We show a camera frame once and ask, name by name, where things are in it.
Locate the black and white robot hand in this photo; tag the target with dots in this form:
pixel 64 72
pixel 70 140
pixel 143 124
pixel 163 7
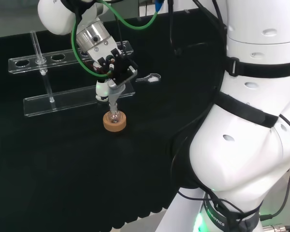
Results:
pixel 102 90

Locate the clear plastic funnel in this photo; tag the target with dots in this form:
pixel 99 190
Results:
pixel 116 93

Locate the small glass round-bottom flask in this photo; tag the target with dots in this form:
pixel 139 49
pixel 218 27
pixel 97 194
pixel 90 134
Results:
pixel 114 117

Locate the clear acrylic funnel stand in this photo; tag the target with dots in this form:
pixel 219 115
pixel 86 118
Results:
pixel 70 99

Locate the clear glass weighing funnel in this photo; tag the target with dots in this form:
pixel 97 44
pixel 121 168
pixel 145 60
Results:
pixel 152 77

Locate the black bench cloth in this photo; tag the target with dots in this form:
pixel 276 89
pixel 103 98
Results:
pixel 62 169

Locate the grey tape strip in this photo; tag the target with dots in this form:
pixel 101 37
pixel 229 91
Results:
pixel 187 11

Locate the grey and black wrist camera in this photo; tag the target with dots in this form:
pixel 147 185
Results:
pixel 125 75

